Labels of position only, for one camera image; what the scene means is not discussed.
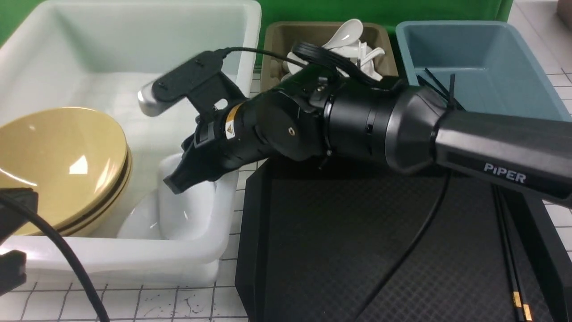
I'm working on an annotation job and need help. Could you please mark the yellow noodle bowl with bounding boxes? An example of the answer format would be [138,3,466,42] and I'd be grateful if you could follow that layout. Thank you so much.
[0,107,129,229]
[58,145,133,237]

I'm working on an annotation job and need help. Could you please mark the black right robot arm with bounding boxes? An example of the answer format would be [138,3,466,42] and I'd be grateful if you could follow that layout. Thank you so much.
[164,71,571,208]

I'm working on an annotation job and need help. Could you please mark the olive green spoon bin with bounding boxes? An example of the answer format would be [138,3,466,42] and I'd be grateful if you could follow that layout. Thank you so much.
[260,21,398,92]

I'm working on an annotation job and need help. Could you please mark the yellow noodle bowl in tub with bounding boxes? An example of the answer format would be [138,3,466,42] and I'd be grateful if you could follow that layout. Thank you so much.
[58,145,133,237]

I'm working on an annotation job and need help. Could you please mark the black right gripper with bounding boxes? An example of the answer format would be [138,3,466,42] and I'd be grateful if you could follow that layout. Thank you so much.
[163,82,332,195]

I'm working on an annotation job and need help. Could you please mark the white side dish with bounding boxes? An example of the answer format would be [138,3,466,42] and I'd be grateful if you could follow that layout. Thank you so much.
[158,153,217,240]
[116,192,164,240]

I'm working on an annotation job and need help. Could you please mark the large white plastic tub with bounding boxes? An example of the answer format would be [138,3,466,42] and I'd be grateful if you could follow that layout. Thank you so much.
[1,0,261,288]

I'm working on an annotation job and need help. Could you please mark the black serving tray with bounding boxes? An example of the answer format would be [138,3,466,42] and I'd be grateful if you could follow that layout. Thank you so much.
[235,157,572,322]

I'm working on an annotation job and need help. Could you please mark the pile of white soup spoons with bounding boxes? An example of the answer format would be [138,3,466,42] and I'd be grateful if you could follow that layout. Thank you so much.
[288,24,385,80]

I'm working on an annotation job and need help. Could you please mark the white side dish in tub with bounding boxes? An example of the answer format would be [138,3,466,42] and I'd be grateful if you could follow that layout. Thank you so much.
[116,192,164,240]

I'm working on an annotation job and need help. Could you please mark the black chopsticks in blue bin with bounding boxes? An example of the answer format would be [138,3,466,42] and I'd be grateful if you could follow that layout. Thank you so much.
[416,68,465,111]

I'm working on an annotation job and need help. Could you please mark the black chopstick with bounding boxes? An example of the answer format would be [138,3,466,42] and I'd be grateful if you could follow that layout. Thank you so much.
[492,185,525,322]
[497,186,533,322]

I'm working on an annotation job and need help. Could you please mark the blue chopstick bin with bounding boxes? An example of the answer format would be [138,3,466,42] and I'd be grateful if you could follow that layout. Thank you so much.
[395,21,571,122]

